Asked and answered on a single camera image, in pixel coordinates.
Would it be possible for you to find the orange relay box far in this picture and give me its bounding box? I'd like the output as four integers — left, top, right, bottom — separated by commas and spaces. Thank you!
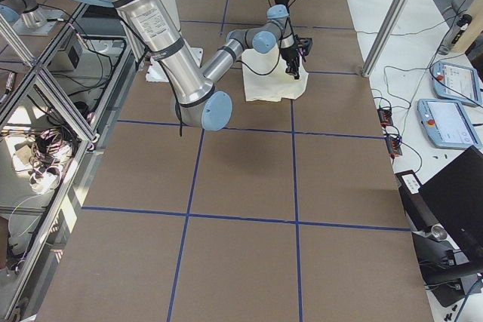
377, 108, 394, 127

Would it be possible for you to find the far blue teach pendant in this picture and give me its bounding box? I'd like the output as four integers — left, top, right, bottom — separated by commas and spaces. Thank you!
430, 61, 482, 106

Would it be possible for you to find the aluminium frame rail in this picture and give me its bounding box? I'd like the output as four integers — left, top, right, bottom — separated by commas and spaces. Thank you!
1, 5, 141, 321

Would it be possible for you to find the orange relay box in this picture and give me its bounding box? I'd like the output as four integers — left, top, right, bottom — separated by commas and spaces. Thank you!
385, 134, 402, 159
377, 108, 394, 127

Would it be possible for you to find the near blue teach pendant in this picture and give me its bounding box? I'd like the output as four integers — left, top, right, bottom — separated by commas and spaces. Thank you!
417, 99, 482, 149

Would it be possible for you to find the grey electronics box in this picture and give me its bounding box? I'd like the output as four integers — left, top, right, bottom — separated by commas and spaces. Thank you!
50, 35, 83, 71

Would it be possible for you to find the cream long-sleeve cat shirt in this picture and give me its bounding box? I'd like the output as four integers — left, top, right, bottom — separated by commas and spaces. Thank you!
242, 60, 309, 102

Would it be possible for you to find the blue teach pendant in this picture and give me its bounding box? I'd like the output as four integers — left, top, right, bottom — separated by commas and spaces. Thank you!
430, 61, 482, 106
417, 99, 482, 149

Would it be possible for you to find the aluminium frame post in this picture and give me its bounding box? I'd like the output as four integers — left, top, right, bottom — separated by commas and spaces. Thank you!
361, 0, 408, 78

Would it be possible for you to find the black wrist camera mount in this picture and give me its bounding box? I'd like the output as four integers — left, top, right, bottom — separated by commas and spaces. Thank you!
295, 35, 313, 62

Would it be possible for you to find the orange relay box near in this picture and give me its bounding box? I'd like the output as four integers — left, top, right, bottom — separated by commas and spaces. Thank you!
385, 134, 402, 159

